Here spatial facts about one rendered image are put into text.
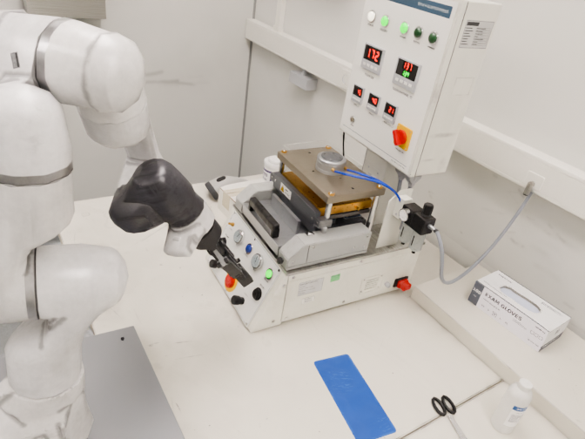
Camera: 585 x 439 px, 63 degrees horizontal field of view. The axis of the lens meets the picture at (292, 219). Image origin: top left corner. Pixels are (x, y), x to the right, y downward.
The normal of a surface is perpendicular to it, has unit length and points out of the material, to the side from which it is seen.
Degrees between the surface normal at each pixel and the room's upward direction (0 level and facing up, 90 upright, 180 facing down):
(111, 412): 4
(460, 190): 90
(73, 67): 79
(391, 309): 0
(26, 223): 90
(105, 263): 29
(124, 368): 4
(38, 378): 87
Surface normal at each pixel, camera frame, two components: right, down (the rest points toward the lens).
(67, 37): 0.10, -0.39
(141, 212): -0.03, 0.22
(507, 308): -0.80, 0.15
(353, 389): 0.14, -0.84
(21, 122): 0.32, 0.36
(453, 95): 0.48, 0.52
